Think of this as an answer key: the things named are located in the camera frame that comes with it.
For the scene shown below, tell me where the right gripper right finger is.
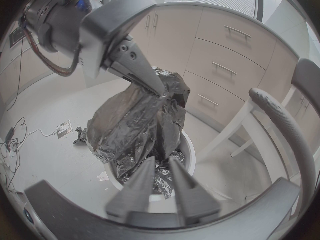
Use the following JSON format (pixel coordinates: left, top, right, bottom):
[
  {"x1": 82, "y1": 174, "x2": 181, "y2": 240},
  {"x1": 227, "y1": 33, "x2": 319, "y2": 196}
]
[{"x1": 168, "y1": 156, "x2": 220, "y2": 226}]

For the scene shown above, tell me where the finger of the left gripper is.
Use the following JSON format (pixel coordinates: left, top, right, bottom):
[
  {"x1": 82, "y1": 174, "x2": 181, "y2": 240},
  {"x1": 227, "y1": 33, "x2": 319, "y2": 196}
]
[
  {"x1": 101, "y1": 64, "x2": 157, "y2": 94},
  {"x1": 109, "y1": 35, "x2": 167, "y2": 97}
]

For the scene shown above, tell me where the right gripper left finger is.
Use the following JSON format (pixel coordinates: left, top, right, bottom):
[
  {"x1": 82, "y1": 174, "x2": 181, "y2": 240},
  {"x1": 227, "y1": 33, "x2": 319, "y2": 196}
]
[{"x1": 106, "y1": 156, "x2": 156, "y2": 219}]

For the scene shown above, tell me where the black plastic bag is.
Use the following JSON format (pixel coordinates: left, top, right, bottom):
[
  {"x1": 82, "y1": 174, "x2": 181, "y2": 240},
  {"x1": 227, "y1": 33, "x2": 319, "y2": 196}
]
[{"x1": 86, "y1": 66, "x2": 190, "y2": 201}]

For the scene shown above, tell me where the white trash bin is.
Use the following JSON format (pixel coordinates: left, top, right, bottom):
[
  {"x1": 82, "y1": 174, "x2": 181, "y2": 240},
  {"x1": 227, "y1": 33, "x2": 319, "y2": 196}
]
[{"x1": 104, "y1": 131, "x2": 197, "y2": 202}]

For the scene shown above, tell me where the crumpled black plastic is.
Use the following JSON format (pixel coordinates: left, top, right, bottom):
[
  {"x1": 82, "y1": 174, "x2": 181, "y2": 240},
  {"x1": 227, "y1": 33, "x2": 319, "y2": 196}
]
[{"x1": 73, "y1": 126, "x2": 88, "y2": 146}]

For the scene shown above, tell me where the beige cabinet with drawers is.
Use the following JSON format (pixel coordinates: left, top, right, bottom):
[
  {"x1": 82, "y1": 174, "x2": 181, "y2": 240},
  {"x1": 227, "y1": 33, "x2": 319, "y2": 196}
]
[{"x1": 85, "y1": 3, "x2": 310, "y2": 144}]

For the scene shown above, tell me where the grey padded white chair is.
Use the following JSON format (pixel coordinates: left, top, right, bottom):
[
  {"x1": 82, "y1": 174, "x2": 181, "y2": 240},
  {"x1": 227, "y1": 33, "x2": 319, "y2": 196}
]
[{"x1": 197, "y1": 58, "x2": 320, "y2": 187}]

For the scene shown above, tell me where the black power adapter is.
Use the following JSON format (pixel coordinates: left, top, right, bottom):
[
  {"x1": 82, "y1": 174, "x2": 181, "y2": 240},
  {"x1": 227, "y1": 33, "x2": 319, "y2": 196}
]
[{"x1": 5, "y1": 127, "x2": 16, "y2": 141}]

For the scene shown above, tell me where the white cable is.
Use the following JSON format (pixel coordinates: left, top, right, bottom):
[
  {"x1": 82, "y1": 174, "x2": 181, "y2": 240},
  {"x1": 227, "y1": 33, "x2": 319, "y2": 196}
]
[{"x1": 15, "y1": 128, "x2": 62, "y2": 147}]

